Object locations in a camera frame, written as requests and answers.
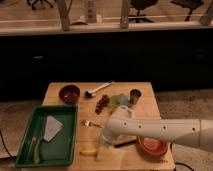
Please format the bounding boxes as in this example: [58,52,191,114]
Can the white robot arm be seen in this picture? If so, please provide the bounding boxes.
[97,106,213,161]

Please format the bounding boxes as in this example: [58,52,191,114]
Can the yellow banana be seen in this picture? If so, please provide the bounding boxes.
[79,149,98,156]

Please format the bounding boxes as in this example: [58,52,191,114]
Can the orange bowl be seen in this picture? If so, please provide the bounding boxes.
[136,137,168,158]

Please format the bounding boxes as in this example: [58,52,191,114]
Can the purple bowl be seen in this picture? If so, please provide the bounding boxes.
[59,85,80,104]

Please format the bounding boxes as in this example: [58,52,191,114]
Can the dark sponge block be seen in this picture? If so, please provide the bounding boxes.
[115,136,137,148]

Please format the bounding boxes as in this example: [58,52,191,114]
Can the silver fork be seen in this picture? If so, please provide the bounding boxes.
[81,120,103,128]

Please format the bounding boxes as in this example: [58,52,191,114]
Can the dark red grapes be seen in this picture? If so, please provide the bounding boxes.
[95,95,110,114]

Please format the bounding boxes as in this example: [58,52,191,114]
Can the wooden table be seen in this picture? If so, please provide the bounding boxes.
[20,81,176,171]

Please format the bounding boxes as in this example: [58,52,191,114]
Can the green plastic tray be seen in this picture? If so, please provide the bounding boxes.
[15,105,78,168]

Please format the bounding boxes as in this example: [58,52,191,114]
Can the grey cloth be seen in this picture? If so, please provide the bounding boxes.
[44,115,63,142]

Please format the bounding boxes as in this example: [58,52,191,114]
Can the dark metal cup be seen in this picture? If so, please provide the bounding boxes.
[130,89,141,105]

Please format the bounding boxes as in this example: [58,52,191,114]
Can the green handled utensil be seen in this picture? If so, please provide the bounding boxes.
[33,137,43,164]

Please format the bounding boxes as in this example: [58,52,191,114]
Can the black cable right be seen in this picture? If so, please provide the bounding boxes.
[169,142,195,171]

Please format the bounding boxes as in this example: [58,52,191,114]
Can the black cable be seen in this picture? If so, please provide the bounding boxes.
[169,142,195,171]
[0,128,17,163]

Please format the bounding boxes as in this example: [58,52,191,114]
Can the black cable left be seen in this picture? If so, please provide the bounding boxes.
[0,128,17,163]

